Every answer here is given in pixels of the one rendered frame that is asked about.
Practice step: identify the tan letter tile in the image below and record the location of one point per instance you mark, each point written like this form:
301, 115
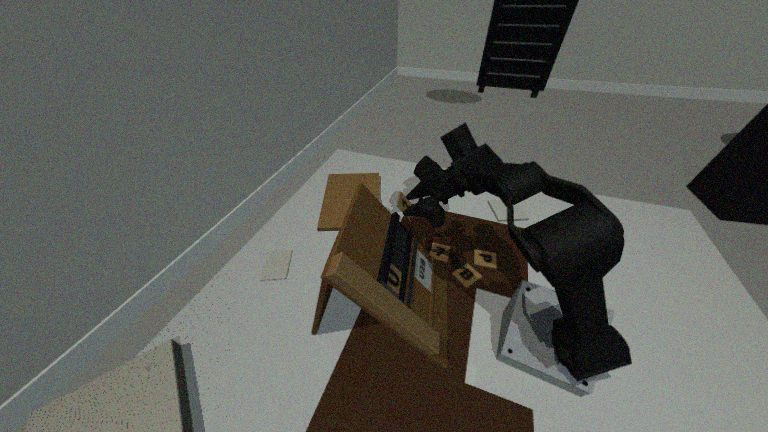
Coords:
403, 203
485, 258
466, 275
394, 278
440, 252

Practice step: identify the white paper ticket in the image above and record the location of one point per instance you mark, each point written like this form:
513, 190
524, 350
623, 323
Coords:
423, 270

